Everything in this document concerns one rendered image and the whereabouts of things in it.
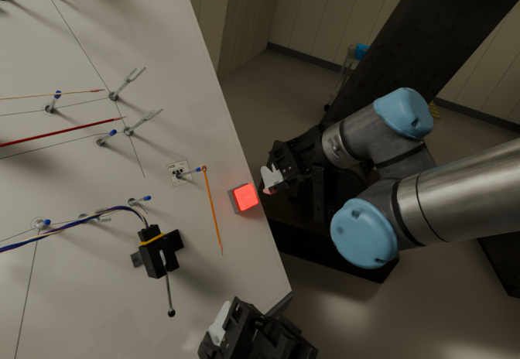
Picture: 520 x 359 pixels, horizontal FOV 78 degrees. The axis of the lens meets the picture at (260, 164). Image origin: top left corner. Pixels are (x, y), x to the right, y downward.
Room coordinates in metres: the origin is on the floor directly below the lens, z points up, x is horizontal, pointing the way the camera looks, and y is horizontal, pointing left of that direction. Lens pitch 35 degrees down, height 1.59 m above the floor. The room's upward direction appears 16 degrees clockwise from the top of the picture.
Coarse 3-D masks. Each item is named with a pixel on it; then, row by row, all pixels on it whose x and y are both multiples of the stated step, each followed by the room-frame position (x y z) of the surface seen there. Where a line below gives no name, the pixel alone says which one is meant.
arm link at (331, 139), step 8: (328, 128) 0.49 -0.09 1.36; (336, 128) 0.47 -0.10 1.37; (328, 136) 0.47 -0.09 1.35; (336, 136) 0.45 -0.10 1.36; (328, 144) 0.46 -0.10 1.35; (336, 144) 0.45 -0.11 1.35; (328, 152) 0.45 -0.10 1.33; (336, 152) 0.45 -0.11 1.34; (344, 152) 0.44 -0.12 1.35; (336, 160) 0.45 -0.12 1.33; (344, 160) 0.44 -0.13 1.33; (352, 160) 0.44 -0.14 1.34; (344, 168) 0.46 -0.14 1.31
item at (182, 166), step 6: (174, 162) 0.53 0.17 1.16; (180, 162) 0.54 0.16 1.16; (186, 162) 0.55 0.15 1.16; (168, 168) 0.52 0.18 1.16; (174, 168) 0.53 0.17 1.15; (180, 168) 0.54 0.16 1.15; (186, 168) 0.55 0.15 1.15; (174, 174) 0.52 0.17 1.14; (174, 180) 0.51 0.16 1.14; (180, 180) 0.52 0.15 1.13; (186, 180) 0.53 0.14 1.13; (192, 180) 0.54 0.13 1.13; (174, 186) 0.50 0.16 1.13
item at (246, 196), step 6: (246, 186) 0.59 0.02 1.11; (252, 186) 0.60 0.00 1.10; (234, 192) 0.57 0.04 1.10; (240, 192) 0.57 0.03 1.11; (246, 192) 0.58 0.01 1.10; (252, 192) 0.59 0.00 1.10; (240, 198) 0.56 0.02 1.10; (246, 198) 0.57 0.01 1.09; (252, 198) 0.58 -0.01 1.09; (240, 204) 0.55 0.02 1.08; (246, 204) 0.56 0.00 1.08; (252, 204) 0.57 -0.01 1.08
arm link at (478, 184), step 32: (480, 160) 0.26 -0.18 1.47; (512, 160) 0.24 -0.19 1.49; (384, 192) 0.29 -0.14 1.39; (416, 192) 0.27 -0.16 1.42; (448, 192) 0.25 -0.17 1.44; (480, 192) 0.24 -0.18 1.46; (512, 192) 0.23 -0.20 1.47; (352, 224) 0.26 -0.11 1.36; (384, 224) 0.26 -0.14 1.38; (416, 224) 0.25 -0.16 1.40; (448, 224) 0.24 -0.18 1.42; (480, 224) 0.23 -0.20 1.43; (512, 224) 0.22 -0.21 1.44; (352, 256) 0.25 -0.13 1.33; (384, 256) 0.24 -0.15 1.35
